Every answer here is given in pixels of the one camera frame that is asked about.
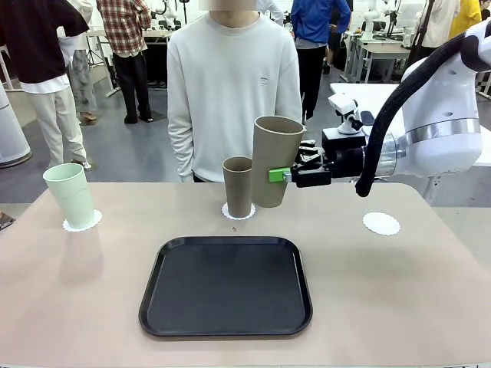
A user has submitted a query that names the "person in yellow coat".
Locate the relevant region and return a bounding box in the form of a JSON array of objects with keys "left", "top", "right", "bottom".
[{"left": 448, "top": 0, "right": 483, "bottom": 39}]

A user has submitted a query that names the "black plastic tray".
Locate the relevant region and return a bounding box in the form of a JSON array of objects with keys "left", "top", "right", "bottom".
[{"left": 137, "top": 235, "right": 314, "bottom": 338}]

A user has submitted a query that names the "white background desk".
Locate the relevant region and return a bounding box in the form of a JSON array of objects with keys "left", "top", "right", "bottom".
[{"left": 86, "top": 28, "right": 124, "bottom": 99}]

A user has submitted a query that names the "white table with legs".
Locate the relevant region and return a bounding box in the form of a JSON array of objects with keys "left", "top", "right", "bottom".
[{"left": 328, "top": 81, "right": 491, "bottom": 201}]

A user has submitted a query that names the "thick black cable sleeve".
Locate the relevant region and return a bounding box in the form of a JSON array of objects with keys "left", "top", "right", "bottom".
[{"left": 354, "top": 26, "right": 491, "bottom": 199}]

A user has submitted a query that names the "brown cup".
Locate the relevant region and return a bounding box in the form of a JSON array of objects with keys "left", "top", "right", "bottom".
[
  {"left": 251, "top": 115, "right": 306, "bottom": 209},
  {"left": 222, "top": 156, "right": 255, "bottom": 219}
]

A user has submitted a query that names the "person's right forearm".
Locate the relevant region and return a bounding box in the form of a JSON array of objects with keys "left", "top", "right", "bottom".
[{"left": 167, "top": 126, "right": 197, "bottom": 183}]

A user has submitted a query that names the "person in grey sweater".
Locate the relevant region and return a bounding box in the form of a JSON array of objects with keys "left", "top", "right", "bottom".
[{"left": 166, "top": 0, "right": 304, "bottom": 184}]

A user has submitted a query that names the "person in cream top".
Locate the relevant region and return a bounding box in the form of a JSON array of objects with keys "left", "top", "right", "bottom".
[{"left": 407, "top": 0, "right": 461, "bottom": 72}]

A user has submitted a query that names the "grey background desk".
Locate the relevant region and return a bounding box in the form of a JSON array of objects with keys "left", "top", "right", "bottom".
[{"left": 344, "top": 30, "right": 414, "bottom": 84}]

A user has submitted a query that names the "person in blue jacket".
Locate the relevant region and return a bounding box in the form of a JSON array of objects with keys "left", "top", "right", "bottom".
[{"left": 290, "top": 0, "right": 352, "bottom": 122}]

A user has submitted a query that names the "person in patterned grey skirt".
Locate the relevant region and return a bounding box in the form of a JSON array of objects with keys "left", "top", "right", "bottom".
[{"left": 57, "top": 0, "right": 99, "bottom": 123}]

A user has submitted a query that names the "person in black top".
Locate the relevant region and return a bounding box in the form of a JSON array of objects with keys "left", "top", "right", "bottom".
[{"left": 0, "top": 0, "right": 93, "bottom": 173}]

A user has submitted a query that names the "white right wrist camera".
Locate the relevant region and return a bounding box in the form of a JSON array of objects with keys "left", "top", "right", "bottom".
[{"left": 327, "top": 92, "right": 365, "bottom": 149}]

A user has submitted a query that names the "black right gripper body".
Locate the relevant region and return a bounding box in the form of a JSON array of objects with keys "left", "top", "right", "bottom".
[{"left": 322, "top": 146, "right": 370, "bottom": 180}]

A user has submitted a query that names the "person's left forearm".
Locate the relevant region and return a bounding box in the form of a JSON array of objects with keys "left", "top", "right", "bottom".
[{"left": 292, "top": 95, "right": 305, "bottom": 126}]

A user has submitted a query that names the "black tripod pole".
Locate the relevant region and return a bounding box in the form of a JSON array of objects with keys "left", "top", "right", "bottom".
[{"left": 406, "top": 0, "right": 437, "bottom": 66}]

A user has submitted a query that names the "white scalloped paper coaster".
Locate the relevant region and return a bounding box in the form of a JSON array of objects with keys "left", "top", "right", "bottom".
[
  {"left": 221, "top": 202, "right": 257, "bottom": 222},
  {"left": 362, "top": 211, "right": 400, "bottom": 236},
  {"left": 62, "top": 209, "right": 104, "bottom": 233}
]

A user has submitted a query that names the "person in plaid shirt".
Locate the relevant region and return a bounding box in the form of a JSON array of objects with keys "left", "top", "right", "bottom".
[{"left": 95, "top": 0, "right": 154, "bottom": 124}]

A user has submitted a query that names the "light green cup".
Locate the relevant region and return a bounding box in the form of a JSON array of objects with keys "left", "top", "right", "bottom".
[{"left": 41, "top": 163, "right": 96, "bottom": 230}]

